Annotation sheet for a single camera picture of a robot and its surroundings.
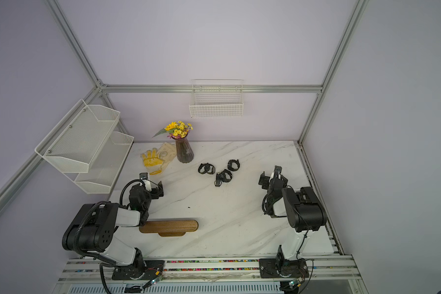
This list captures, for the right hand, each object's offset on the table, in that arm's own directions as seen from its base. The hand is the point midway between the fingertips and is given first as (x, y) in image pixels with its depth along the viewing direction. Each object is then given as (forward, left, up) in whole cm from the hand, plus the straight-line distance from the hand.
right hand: (274, 176), depth 98 cm
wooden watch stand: (-28, +51, +3) cm, 58 cm away
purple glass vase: (+15, +50, +4) cm, 52 cm away
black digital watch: (+9, +24, -1) cm, 26 cm away
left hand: (-4, +66, +1) cm, 66 cm away
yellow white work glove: (+13, +70, -1) cm, 72 cm away
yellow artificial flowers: (+16, +52, +20) cm, 58 cm away
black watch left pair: (+7, +38, -2) cm, 38 cm away
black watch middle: (+2, +27, -1) cm, 27 cm away
